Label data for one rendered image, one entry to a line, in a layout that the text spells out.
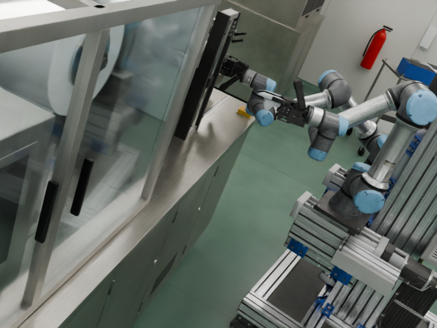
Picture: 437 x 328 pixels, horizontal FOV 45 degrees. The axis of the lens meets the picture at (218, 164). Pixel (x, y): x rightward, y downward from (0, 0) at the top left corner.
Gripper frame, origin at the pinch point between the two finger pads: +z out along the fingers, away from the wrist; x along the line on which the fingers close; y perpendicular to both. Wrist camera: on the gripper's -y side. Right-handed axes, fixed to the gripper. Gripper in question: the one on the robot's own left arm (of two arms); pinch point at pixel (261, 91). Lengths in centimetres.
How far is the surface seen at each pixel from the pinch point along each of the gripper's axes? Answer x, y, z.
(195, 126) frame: 24.1, 28.2, 18.3
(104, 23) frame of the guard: -108, -20, 42
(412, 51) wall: 454, -32, -211
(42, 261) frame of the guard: -101, 31, 43
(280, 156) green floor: 249, 91, -69
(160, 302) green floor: 28, 121, 4
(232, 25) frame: 16.9, -17.7, 18.4
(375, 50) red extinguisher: 451, -17, -168
